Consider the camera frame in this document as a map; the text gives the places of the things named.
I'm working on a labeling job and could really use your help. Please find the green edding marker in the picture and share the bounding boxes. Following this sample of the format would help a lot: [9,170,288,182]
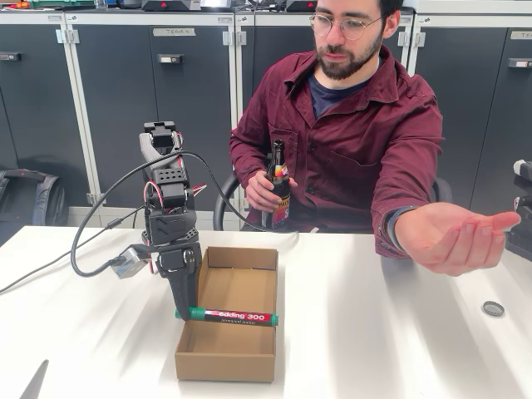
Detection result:
[173,305,279,328]

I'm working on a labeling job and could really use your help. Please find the brown beer bottle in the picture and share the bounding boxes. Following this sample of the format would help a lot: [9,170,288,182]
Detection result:
[260,139,292,230]

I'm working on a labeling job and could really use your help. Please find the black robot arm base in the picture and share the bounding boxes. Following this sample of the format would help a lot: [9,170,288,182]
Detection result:
[501,160,532,263]

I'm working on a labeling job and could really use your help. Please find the person's right forearm maroon sleeve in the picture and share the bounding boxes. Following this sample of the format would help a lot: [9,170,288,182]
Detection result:
[228,151,267,196]

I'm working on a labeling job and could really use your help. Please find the person's right hand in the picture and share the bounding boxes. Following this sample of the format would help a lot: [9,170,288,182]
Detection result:
[244,169,298,214]

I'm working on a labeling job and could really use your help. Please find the person's left hand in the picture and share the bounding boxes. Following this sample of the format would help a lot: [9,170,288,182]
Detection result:
[394,202,521,276]

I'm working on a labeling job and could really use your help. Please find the open cardboard box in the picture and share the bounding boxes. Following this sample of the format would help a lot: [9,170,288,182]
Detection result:
[174,244,279,383]

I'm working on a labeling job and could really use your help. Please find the black office chair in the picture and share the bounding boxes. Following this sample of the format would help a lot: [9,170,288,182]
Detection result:
[212,170,454,233]

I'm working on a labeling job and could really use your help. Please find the dark grey backpack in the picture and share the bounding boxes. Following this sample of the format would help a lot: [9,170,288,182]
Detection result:
[0,168,70,246]

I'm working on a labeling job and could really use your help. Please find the grey laptop corner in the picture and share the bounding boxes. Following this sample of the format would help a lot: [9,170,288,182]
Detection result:
[18,359,50,399]

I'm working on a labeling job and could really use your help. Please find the bearded man in maroon shirt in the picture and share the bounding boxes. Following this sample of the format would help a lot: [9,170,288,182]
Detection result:
[228,0,445,259]

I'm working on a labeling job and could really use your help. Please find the blue band smartwatch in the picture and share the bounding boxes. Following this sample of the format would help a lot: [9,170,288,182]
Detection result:
[382,206,418,254]

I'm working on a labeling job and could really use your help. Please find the green flat box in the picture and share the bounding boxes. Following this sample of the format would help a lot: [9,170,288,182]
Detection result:
[31,0,95,9]

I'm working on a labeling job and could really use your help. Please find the round metal glasses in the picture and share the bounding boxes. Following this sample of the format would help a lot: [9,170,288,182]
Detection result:
[308,12,386,42]

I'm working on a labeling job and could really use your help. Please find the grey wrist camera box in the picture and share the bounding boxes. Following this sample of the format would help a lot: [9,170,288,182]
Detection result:
[110,245,153,279]

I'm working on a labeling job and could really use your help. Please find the white red servo wires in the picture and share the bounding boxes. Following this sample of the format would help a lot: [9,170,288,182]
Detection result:
[142,131,208,276]

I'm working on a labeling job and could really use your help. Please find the black camera cable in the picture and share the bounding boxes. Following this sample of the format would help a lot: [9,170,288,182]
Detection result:
[70,151,300,278]

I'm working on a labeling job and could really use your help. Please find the grey black power cable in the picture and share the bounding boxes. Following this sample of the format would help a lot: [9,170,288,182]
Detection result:
[0,205,149,294]

